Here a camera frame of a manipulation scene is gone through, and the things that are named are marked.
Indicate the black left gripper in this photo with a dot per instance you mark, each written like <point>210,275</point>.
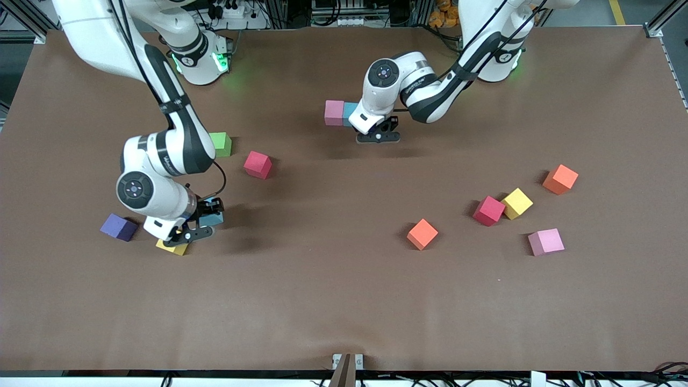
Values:
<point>394,124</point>

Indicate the brown post with metal bracket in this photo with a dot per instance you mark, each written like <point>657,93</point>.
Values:
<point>346,365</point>

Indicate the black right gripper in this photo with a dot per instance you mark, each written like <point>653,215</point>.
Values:
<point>205,208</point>

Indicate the yellow foam cube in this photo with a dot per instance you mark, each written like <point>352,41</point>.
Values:
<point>172,249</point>
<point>517,203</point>

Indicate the pink foam cube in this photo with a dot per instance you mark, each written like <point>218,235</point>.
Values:
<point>546,241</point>
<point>333,112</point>

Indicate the brown table cover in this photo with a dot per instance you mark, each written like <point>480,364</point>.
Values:
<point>344,301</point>

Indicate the white power strip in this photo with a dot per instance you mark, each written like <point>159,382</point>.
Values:
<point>234,13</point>

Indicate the orange bag pile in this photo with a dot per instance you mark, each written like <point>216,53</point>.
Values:
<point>443,13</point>

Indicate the orange foam cube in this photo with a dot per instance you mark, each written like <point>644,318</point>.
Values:
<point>422,234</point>
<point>560,179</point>

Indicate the white rack device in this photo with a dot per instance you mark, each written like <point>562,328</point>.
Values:
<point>344,20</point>

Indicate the green foam cube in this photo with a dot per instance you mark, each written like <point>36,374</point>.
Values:
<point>223,145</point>

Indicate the aluminium frame profile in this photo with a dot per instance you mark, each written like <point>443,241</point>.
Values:
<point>27,16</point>
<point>666,16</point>

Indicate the red foam cube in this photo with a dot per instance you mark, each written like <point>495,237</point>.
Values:
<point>488,210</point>
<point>257,164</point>

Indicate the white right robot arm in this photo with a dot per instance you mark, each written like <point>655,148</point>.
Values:
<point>150,193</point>

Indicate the aluminium table side rail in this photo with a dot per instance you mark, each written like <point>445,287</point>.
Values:
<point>675,70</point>

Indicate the purple foam cube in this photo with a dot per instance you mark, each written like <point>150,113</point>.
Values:
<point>118,227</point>

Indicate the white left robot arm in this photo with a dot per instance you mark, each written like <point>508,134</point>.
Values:
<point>384,75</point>

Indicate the cyan foam cube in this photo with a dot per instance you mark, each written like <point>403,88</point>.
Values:
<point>213,220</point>
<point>348,110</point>

